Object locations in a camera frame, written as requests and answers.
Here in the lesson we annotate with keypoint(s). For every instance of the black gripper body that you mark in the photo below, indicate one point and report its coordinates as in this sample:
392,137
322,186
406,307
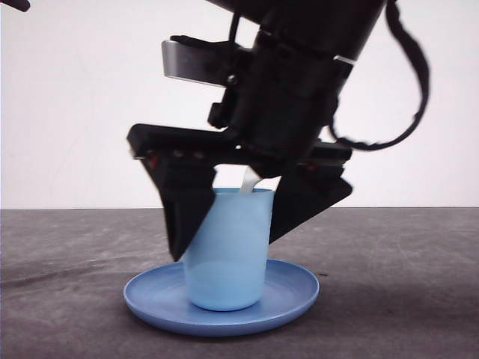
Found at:
276,103

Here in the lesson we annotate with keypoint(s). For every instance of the light blue plastic cup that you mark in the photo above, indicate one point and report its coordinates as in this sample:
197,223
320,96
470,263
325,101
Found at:
225,263

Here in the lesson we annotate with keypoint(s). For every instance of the white plastic fork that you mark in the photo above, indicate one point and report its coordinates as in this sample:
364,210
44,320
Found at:
249,181

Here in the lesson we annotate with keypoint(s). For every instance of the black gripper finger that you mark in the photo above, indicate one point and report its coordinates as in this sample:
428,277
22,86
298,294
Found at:
300,197
186,192

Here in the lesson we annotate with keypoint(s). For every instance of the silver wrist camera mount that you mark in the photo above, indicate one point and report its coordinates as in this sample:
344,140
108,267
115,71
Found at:
194,60

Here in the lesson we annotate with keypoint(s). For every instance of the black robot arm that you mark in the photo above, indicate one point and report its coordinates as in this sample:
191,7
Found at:
336,29

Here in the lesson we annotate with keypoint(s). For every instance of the blue plastic plate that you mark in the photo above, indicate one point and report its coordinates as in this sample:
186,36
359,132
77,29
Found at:
158,297

